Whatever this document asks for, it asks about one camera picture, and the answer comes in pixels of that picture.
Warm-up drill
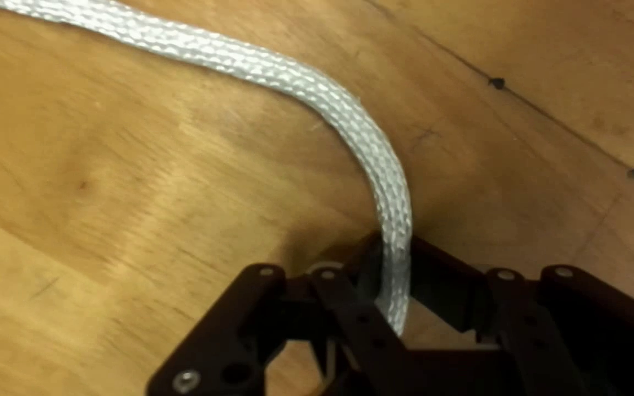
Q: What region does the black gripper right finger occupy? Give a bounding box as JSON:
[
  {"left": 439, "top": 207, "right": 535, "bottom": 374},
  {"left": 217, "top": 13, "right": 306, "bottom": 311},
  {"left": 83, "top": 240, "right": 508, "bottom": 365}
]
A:
[{"left": 402, "top": 233, "right": 634, "bottom": 396}]

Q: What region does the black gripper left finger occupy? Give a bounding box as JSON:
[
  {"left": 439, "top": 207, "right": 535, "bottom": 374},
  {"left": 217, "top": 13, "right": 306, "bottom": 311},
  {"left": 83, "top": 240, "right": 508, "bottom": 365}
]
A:
[{"left": 145, "top": 231, "right": 406, "bottom": 396}]

